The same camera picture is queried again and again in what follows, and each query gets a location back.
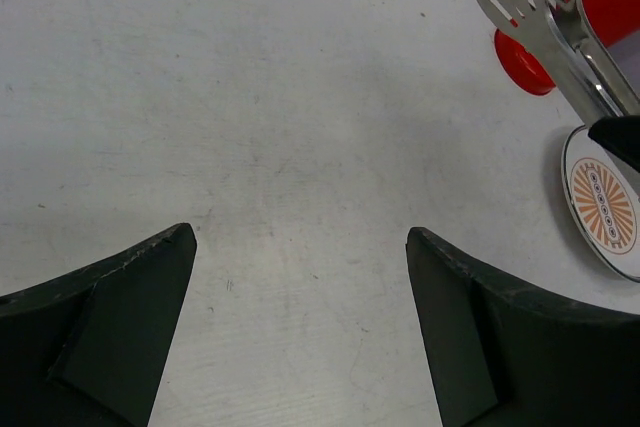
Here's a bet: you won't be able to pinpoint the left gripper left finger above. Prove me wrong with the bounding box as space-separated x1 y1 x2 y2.
1 223 196 426

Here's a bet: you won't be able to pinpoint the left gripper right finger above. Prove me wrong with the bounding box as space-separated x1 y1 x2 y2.
406 227 639 426

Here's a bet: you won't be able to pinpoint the red container lid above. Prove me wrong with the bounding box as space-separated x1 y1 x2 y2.
494 29 556 96

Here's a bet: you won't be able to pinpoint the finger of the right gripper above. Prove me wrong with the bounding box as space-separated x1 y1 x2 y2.
588 115 640 170

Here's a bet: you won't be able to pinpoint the metal food tongs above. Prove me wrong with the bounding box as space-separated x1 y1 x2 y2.
476 0 639 125

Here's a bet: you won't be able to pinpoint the patterned round plate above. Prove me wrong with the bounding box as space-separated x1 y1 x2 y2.
561 126 639 283

